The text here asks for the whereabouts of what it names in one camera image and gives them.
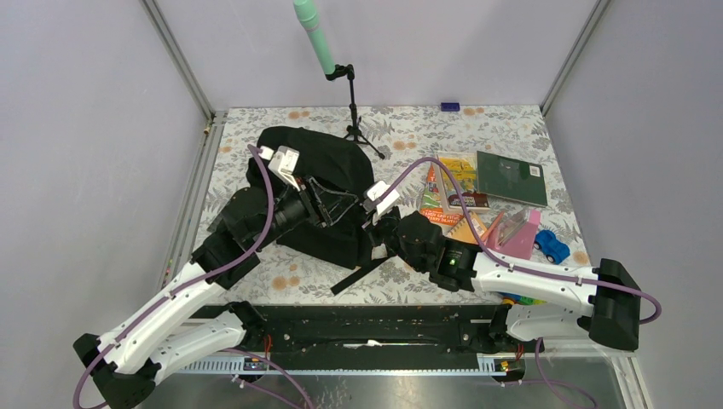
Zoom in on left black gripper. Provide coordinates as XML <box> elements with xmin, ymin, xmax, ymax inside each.
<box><xmin>253</xmin><ymin>170</ymin><xmax>359</xmax><ymax>251</ymax></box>

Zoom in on black student backpack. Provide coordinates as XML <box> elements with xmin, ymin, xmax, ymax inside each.
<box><xmin>257</xmin><ymin>126</ymin><xmax>385</xmax><ymax>295</ymax></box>

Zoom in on dark green notebook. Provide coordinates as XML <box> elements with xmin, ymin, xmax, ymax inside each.
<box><xmin>476</xmin><ymin>151</ymin><xmax>548</xmax><ymax>207</ymax></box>

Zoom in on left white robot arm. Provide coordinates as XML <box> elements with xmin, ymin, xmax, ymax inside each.
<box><xmin>73</xmin><ymin>176</ymin><xmax>360</xmax><ymax>408</ymax></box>

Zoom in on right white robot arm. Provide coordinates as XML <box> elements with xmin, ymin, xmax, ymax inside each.
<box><xmin>362</xmin><ymin>208</ymin><xmax>642</xmax><ymax>351</ymax></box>

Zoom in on orange illustrated book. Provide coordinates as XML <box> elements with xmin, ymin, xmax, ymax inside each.
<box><xmin>419</xmin><ymin>165</ymin><xmax>463</xmax><ymax>230</ymax></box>

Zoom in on yellow spiral notepad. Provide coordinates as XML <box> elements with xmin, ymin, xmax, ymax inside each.
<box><xmin>446</xmin><ymin>213</ymin><xmax>488</xmax><ymax>244</ymax></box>

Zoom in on floral table mat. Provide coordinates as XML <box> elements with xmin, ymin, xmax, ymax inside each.
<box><xmin>196</xmin><ymin>105</ymin><xmax>590</xmax><ymax>305</ymax></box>

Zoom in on yellow illustrated book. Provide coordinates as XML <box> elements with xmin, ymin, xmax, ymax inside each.
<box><xmin>433</xmin><ymin>151</ymin><xmax>490</xmax><ymax>214</ymax></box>

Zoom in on orange pencil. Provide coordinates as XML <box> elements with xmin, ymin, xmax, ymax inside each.
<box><xmin>483</xmin><ymin>210</ymin><xmax>506</xmax><ymax>244</ymax></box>

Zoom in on pink pencil case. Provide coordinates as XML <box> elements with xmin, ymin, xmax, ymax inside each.
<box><xmin>487</xmin><ymin>209</ymin><xmax>541</xmax><ymax>260</ymax></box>

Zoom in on small blue block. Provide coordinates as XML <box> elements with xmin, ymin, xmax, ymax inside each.
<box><xmin>440</xmin><ymin>102</ymin><xmax>460</xmax><ymax>112</ymax></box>

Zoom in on colourful building brick bar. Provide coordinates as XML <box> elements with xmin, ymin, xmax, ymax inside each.
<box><xmin>500</xmin><ymin>292</ymin><xmax>546</xmax><ymax>306</ymax></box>

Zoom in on blue toy car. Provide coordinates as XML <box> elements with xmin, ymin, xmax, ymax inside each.
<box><xmin>534</xmin><ymin>230</ymin><xmax>570</xmax><ymax>265</ymax></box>

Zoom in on green microphone on tripod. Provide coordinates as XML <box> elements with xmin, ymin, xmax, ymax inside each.
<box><xmin>292</xmin><ymin>0</ymin><xmax>387</xmax><ymax>161</ymax></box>

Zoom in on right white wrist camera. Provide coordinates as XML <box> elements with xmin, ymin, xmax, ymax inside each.
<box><xmin>362</xmin><ymin>181</ymin><xmax>400</xmax><ymax>222</ymax></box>

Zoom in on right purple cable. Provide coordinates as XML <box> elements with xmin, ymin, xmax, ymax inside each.
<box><xmin>384</xmin><ymin>157</ymin><xmax>663</xmax><ymax>325</ymax></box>

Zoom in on purple cable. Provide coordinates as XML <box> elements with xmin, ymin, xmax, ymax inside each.
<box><xmin>72</xmin><ymin>144</ymin><xmax>277</xmax><ymax>409</ymax></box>
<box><xmin>384</xmin><ymin>157</ymin><xmax>663</xmax><ymax>325</ymax></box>

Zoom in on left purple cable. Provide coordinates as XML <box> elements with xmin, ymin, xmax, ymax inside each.
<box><xmin>72</xmin><ymin>144</ymin><xmax>277</xmax><ymax>409</ymax></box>

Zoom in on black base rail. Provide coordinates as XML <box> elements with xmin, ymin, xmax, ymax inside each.
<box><xmin>227</xmin><ymin>302</ymin><xmax>535</xmax><ymax>370</ymax></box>

